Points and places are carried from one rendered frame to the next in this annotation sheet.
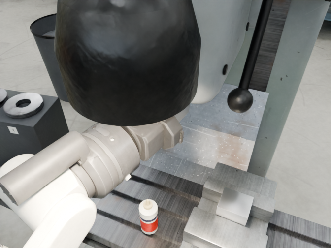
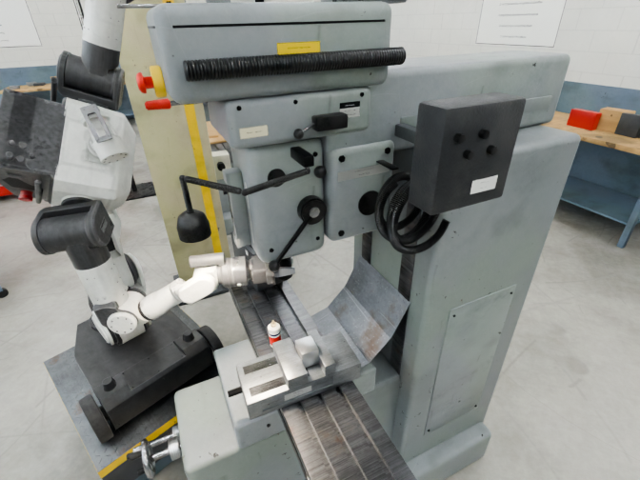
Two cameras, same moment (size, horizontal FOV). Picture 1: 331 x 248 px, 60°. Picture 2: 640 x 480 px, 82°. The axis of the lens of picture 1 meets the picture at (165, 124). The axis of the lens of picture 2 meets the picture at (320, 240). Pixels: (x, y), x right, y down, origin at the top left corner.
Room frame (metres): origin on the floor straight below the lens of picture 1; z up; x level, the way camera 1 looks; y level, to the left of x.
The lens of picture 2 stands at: (-0.21, -0.69, 1.86)
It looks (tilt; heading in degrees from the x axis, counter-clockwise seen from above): 31 degrees down; 43
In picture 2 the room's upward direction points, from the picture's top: 2 degrees counter-clockwise
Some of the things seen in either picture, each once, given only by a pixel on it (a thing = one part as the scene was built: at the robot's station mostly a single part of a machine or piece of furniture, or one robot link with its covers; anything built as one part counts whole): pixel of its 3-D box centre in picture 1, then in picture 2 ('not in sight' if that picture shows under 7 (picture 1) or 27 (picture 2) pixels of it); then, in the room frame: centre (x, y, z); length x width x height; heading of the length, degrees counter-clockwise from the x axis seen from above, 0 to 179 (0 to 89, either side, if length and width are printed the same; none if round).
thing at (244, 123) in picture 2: not in sight; (286, 108); (0.42, -0.02, 1.68); 0.34 x 0.24 x 0.10; 157
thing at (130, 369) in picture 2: not in sight; (130, 336); (0.10, 0.84, 0.59); 0.64 x 0.52 x 0.33; 88
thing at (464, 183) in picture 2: not in sight; (465, 153); (0.52, -0.42, 1.62); 0.20 x 0.09 x 0.21; 157
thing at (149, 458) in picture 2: not in sight; (159, 454); (-0.08, 0.20, 0.60); 0.16 x 0.12 x 0.12; 157
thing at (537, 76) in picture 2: not in sight; (435, 97); (0.84, -0.19, 1.66); 0.80 x 0.23 x 0.20; 157
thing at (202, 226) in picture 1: (224, 237); (290, 361); (0.27, -0.11, 0.99); 0.15 x 0.06 x 0.04; 65
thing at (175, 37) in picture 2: not in sight; (270, 47); (0.39, 0.00, 1.81); 0.47 x 0.26 x 0.16; 157
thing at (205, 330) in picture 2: not in sight; (210, 345); (0.36, 0.59, 0.50); 0.20 x 0.05 x 0.20; 88
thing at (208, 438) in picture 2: not in sight; (293, 430); (0.36, 0.01, 0.40); 0.81 x 0.32 x 0.60; 157
